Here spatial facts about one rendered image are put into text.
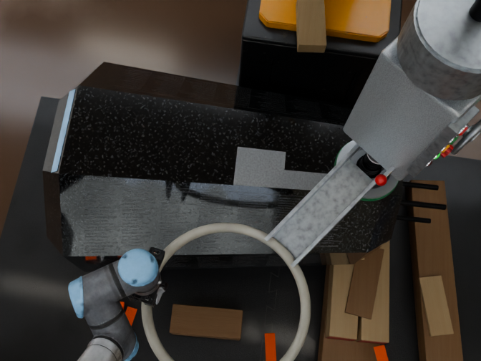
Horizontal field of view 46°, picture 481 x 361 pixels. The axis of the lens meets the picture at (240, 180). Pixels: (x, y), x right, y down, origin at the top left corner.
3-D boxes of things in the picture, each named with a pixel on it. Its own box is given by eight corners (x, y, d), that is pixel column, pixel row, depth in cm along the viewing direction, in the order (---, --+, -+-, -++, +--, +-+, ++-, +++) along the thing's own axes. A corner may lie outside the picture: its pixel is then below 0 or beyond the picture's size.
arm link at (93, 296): (84, 334, 133) (132, 310, 135) (63, 292, 129) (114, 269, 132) (81, 316, 141) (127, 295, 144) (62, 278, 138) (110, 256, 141)
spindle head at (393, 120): (417, 59, 171) (482, -43, 129) (474, 107, 167) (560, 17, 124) (338, 134, 162) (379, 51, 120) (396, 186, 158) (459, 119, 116)
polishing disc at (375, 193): (377, 211, 182) (378, 210, 181) (323, 174, 186) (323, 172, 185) (411, 162, 188) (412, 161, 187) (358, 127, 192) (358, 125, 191)
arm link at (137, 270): (109, 257, 134) (147, 239, 136) (116, 268, 145) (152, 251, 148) (124, 292, 131) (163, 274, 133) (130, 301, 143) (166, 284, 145)
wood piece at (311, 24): (295, 6, 212) (297, -3, 207) (321, 6, 212) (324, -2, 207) (296, 52, 205) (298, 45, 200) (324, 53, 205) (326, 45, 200)
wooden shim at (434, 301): (418, 278, 248) (419, 277, 246) (439, 276, 248) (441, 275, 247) (429, 336, 240) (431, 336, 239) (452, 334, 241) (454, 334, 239)
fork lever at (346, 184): (414, 71, 173) (416, 65, 168) (462, 112, 169) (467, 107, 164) (257, 230, 174) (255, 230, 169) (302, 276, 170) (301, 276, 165)
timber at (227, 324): (171, 334, 246) (169, 332, 234) (175, 306, 249) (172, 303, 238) (240, 340, 246) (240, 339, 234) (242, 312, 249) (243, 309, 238)
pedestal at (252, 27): (248, 13, 301) (255, -95, 231) (369, 31, 300) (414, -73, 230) (229, 124, 280) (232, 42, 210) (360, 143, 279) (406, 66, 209)
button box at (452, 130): (425, 150, 147) (470, 102, 120) (433, 157, 147) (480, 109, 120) (405, 170, 145) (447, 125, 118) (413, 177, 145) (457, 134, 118)
